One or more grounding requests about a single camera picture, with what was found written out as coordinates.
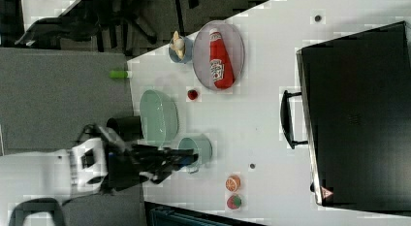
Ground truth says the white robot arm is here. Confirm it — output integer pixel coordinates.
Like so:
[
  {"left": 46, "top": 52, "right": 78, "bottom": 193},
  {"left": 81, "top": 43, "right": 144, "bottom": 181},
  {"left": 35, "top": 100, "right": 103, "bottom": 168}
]
[{"left": 1, "top": 125, "right": 199, "bottom": 202}]

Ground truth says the orange slice toy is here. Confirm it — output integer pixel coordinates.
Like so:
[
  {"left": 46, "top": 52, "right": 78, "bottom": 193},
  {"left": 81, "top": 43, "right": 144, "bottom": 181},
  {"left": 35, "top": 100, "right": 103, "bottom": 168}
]
[{"left": 225, "top": 175, "right": 240, "bottom": 192}]

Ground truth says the green mug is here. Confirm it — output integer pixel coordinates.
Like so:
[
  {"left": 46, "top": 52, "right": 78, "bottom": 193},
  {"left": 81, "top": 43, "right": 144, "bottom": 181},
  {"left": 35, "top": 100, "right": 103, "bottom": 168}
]
[{"left": 178, "top": 134, "right": 212, "bottom": 174}]

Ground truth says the green marker pen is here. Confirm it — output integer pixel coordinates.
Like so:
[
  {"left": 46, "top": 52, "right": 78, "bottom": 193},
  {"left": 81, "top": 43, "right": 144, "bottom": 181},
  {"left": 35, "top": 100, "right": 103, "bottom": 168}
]
[{"left": 110, "top": 70, "right": 133, "bottom": 79}]

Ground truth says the green perforated oval basket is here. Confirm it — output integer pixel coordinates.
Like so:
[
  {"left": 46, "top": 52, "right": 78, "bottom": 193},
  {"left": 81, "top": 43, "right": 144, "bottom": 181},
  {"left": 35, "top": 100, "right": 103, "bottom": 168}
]
[{"left": 140, "top": 89, "right": 178, "bottom": 146}]

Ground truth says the beige toy in cup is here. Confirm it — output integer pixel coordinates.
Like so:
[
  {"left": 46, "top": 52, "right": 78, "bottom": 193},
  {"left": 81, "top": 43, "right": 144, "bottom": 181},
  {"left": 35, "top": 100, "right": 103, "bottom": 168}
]
[{"left": 172, "top": 31, "right": 185, "bottom": 59}]

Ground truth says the black office chair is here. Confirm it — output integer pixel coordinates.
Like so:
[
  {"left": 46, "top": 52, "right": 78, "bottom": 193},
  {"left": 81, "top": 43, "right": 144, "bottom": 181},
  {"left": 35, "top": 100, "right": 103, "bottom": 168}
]
[{"left": 14, "top": 0, "right": 202, "bottom": 57}]

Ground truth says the dark storage bin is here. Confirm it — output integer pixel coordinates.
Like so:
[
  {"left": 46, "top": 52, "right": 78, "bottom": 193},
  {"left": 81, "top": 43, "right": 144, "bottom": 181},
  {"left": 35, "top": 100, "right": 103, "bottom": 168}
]
[{"left": 144, "top": 201, "right": 264, "bottom": 226}]

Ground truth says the large strawberry toy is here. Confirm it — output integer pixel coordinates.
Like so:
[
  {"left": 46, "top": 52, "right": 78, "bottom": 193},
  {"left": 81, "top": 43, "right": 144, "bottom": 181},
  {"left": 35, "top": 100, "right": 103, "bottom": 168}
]
[{"left": 227, "top": 194, "right": 242, "bottom": 210}]

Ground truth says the small red strawberry toy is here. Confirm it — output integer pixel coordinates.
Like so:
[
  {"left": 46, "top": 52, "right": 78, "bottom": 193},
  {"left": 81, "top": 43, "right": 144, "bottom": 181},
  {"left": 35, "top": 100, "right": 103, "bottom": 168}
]
[{"left": 187, "top": 89, "right": 198, "bottom": 100}]

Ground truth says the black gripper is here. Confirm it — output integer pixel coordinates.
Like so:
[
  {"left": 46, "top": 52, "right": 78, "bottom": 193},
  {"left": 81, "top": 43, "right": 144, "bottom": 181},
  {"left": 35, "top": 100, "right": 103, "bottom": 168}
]
[{"left": 102, "top": 127, "right": 199, "bottom": 191}]

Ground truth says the red ketchup bottle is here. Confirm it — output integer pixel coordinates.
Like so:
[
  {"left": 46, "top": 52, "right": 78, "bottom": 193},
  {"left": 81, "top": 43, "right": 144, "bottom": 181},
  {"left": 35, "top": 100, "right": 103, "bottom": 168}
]
[{"left": 209, "top": 28, "right": 235, "bottom": 89}]

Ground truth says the black cylinder cup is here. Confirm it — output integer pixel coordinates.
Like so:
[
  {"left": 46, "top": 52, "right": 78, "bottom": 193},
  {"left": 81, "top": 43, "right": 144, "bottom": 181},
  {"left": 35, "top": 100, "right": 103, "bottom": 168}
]
[{"left": 107, "top": 116, "right": 142, "bottom": 142}]

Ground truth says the blue cup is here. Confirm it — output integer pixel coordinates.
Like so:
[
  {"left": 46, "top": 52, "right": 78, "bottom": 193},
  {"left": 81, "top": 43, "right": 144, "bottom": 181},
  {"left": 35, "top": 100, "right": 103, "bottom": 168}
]
[{"left": 169, "top": 37, "right": 194, "bottom": 64}]

